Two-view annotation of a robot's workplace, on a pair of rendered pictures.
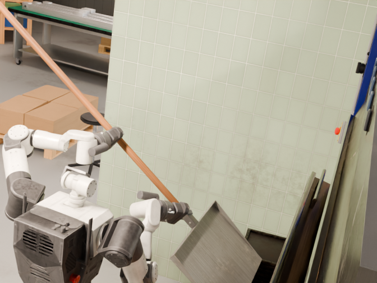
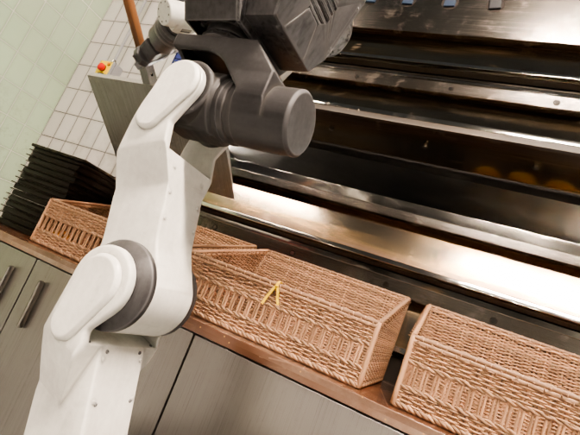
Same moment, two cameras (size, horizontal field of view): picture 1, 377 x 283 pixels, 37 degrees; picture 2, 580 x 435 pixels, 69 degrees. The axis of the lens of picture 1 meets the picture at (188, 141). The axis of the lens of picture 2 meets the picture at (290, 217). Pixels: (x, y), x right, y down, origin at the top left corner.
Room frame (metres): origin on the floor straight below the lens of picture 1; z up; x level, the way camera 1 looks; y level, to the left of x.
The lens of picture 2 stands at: (1.38, 1.07, 0.70)
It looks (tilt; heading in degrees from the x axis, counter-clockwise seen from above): 11 degrees up; 278
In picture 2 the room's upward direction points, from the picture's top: 21 degrees clockwise
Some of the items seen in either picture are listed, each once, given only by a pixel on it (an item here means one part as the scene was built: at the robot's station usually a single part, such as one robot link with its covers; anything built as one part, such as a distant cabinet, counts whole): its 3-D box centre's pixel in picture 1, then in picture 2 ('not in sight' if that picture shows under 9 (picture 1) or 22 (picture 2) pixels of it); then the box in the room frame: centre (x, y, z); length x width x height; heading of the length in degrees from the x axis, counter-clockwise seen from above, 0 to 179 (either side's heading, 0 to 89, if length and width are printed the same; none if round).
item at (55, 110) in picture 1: (48, 118); not in sight; (5.68, 1.55, 0.20); 1.13 x 0.81 x 0.40; 160
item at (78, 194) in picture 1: (79, 187); not in sight; (1.73, 0.35, 1.47); 0.10 x 0.07 x 0.09; 69
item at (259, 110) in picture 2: not in sight; (239, 98); (1.65, 0.39, 1.01); 0.28 x 0.13 x 0.18; 163
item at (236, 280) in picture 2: not in sight; (300, 299); (1.44, -0.19, 0.72); 0.56 x 0.49 x 0.28; 164
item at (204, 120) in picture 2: not in sight; (206, 108); (1.70, 0.37, 0.98); 0.14 x 0.13 x 0.12; 73
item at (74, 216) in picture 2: not in sight; (153, 242); (2.02, -0.36, 0.72); 0.56 x 0.49 x 0.28; 164
